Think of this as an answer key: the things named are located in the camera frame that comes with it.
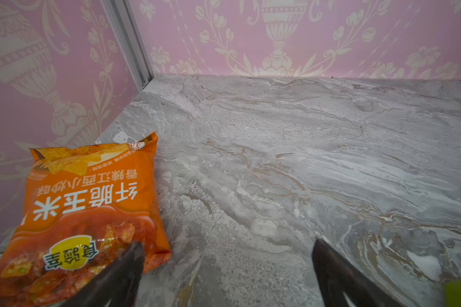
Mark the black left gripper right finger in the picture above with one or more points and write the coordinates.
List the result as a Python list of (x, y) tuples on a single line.
[(341, 284)]

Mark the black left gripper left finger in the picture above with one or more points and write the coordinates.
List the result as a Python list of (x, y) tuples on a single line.
[(117, 284)]

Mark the green 2x4 lego brick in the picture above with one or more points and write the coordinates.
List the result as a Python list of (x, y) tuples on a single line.
[(452, 294)]

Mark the orange snack bag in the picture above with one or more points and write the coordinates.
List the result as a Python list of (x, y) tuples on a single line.
[(83, 207)]

